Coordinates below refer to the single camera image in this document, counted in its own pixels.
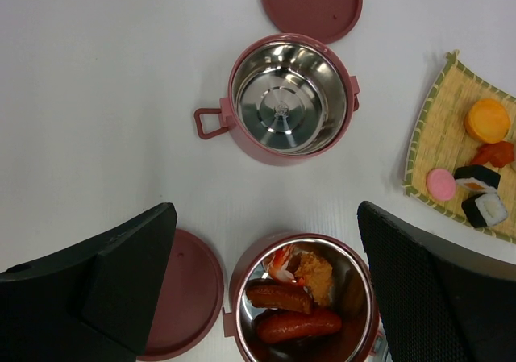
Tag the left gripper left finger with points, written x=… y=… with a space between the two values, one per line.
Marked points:
x=92 y=301

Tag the lower dark red lid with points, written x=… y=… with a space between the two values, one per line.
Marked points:
x=190 y=300

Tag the dark red lid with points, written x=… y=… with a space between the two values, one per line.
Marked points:
x=190 y=300
x=324 y=20

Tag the upper pink steel pot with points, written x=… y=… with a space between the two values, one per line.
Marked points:
x=289 y=98

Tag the bamboo tray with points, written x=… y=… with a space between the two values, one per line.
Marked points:
x=439 y=139

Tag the orange toy fruit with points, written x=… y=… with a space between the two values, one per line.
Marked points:
x=487 y=121

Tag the red chicken wing toy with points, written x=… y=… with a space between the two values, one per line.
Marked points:
x=498 y=155

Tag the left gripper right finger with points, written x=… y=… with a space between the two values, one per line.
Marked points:
x=438 y=301

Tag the lower pink steel pot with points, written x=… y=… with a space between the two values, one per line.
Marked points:
x=352 y=298

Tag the sushi roll white centre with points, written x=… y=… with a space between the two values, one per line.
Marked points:
x=484 y=210

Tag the fried cutlet toy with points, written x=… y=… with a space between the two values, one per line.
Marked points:
x=315 y=273

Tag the pink round toy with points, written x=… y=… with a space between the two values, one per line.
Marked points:
x=441 y=184

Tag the toy shrimp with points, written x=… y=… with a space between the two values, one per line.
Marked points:
x=277 y=266

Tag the pink steel pot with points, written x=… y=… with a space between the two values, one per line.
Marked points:
x=352 y=298
x=289 y=98

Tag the upper dark red lid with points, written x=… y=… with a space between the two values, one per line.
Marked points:
x=324 y=20

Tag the sushi roll orange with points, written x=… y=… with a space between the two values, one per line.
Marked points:
x=477 y=178

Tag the red sausage toy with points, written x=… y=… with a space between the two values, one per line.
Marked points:
x=288 y=325

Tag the brown sausage toy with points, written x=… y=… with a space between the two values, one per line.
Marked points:
x=280 y=297

